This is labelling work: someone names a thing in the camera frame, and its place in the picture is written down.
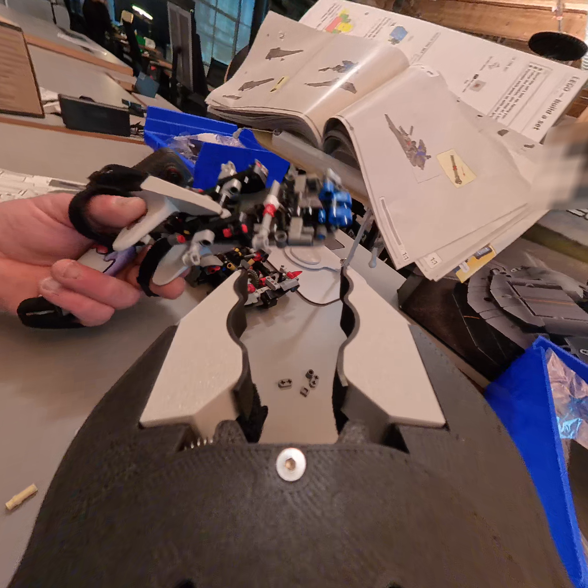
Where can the small lego gearbox assembly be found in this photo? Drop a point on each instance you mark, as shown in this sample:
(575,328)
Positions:
(275,206)

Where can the large lego car chassis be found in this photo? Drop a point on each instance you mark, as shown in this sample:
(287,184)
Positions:
(271,280)

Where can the blue plastic bin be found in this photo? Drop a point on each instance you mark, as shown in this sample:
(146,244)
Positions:
(220,160)
(519,413)

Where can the dark grey angled lego connector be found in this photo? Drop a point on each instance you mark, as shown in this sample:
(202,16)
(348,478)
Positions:
(312,377)

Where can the black box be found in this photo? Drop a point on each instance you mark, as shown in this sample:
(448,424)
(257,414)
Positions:
(482,312)

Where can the clear plastic bags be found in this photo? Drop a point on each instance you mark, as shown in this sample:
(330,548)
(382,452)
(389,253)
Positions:
(197,142)
(569,399)

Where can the white hanging tab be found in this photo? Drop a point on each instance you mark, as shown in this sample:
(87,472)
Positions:
(373,262)

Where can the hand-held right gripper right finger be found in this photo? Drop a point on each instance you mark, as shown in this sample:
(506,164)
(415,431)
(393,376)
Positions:
(390,372)

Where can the person's left hand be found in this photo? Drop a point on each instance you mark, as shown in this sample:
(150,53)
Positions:
(27,234)

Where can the tan lego pin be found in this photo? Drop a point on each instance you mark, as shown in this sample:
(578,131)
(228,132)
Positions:
(20,497)

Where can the lego instruction booklet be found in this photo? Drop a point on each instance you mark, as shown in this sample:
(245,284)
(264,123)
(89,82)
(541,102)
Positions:
(413,160)

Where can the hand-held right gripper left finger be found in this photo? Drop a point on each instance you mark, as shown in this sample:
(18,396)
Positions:
(197,372)

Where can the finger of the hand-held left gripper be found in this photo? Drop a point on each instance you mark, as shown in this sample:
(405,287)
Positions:
(174,195)

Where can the white book stand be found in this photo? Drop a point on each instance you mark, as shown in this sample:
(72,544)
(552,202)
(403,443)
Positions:
(303,151)

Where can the brown cardboard box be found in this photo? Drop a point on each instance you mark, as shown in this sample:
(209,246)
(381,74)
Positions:
(18,69)

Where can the dark grey two-hole lego piece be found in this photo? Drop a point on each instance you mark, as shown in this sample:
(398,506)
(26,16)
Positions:
(285,383)

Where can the black case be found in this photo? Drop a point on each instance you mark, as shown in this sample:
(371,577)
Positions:
(94,115)

